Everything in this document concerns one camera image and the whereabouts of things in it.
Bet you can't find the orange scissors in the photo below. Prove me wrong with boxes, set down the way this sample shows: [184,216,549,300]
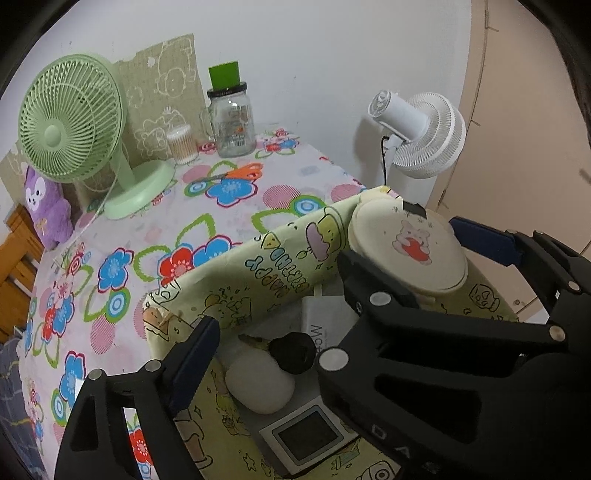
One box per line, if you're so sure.
[196,162,263,184]

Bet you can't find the yellow printed fabric storage box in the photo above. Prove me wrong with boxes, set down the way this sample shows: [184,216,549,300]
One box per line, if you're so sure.
[143,185,522,480]

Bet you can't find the white charger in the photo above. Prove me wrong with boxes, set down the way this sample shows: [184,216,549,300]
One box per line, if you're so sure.
[301,295,361,365]

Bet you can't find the floral tablecloth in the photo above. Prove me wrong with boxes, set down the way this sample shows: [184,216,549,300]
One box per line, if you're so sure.
[18,129,384,480]

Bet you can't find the green desk fan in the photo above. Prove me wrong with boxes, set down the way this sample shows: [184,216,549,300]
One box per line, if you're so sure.
[18,54,177,220]

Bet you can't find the black key fob with key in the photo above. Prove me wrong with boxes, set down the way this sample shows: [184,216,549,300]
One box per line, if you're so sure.
[238,332,318,376]

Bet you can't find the blue-grey plaid blanket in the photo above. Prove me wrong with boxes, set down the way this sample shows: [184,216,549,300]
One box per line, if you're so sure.
[0,342,47,462]

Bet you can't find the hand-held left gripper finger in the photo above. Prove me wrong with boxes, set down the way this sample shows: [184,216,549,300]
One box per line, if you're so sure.
[54,316,221,480]

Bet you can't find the wooden chair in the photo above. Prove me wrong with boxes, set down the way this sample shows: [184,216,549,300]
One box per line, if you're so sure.
[0,205,44,342]

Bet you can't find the cream bear-shaped round box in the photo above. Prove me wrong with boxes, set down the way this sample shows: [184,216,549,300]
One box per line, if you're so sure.
[347,198,468,296]

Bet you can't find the purple plush bunny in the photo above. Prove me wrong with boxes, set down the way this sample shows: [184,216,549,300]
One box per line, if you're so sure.
[24,165,75,250]

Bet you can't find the cotton swab container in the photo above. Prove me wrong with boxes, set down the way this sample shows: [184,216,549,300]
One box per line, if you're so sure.
[165,124,198,165]

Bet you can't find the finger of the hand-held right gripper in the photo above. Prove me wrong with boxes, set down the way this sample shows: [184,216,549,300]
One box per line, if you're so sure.
[318,251,591,480]
[449,216,591,352]

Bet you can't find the white digital display device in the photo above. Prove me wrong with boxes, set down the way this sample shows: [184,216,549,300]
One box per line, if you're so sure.
[259,401,358,477]

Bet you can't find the glass mug jar green lid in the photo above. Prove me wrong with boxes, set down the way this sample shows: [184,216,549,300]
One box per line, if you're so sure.
[199,60,256,158]

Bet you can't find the white fan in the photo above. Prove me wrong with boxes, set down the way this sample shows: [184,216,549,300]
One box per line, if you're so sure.
[368,90,466,178]

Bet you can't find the beige wardrobe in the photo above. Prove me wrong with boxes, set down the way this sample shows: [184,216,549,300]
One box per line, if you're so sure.
[425,0,591,324]

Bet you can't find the white oval case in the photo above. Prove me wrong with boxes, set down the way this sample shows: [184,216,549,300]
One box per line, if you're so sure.
[225,350,295,415]

